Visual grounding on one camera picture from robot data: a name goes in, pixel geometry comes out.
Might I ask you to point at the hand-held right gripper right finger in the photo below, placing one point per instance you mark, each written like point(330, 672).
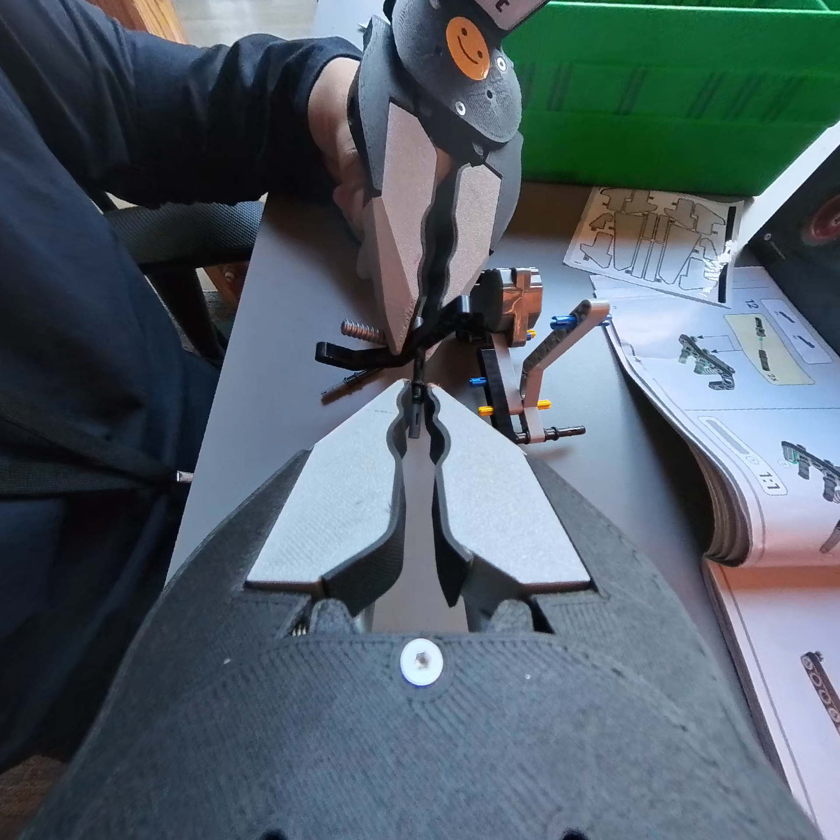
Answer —
point(512, 512)

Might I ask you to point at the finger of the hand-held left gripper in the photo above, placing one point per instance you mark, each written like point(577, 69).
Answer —
point(476, 223)
point(400, 210)

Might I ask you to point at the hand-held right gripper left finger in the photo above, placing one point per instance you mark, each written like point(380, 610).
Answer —
point(328, 512)

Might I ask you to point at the black lego beam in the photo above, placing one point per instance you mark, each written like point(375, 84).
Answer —
point(367, 358)

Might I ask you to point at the person's left forearm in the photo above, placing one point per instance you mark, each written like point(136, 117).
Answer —
point(164, 105)

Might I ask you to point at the grey lego motor block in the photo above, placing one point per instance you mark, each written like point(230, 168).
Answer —
point(518, 302)

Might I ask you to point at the lego spring piece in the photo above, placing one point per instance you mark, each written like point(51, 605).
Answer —
point(359, 330)

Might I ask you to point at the grey lego beam assembly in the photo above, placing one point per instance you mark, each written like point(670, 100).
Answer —
point(558, 341)

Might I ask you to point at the lego sticker sheet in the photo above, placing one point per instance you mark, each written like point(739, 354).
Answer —
point(649, 243)

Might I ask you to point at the lego instruction booklet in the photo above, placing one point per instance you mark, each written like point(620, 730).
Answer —
point(754, 459)

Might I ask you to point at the dark lego set box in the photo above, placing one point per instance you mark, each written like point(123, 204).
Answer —
point(807, 256)

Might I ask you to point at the person's left hand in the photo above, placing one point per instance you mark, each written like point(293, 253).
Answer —
point(331, 124)

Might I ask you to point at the green plastic bin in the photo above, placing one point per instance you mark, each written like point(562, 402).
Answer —
point(656, 98)

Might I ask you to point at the person's torso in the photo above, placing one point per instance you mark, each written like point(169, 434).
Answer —
point(72, 459)

